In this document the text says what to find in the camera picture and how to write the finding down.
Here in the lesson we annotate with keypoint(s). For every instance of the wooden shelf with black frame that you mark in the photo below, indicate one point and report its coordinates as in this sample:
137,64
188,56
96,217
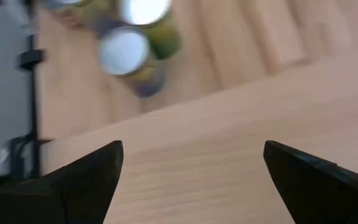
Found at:
197,155

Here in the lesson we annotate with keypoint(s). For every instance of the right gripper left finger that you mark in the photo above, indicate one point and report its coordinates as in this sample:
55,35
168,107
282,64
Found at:
73,193

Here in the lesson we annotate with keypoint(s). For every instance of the green blue peas can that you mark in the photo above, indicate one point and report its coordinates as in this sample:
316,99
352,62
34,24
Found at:
145,11
123,51

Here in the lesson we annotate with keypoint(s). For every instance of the black aluminium table frame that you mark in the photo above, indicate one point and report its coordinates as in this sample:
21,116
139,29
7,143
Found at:
33,93

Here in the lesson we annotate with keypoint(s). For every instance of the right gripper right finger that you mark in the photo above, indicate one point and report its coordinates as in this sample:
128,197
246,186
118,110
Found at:
322,193

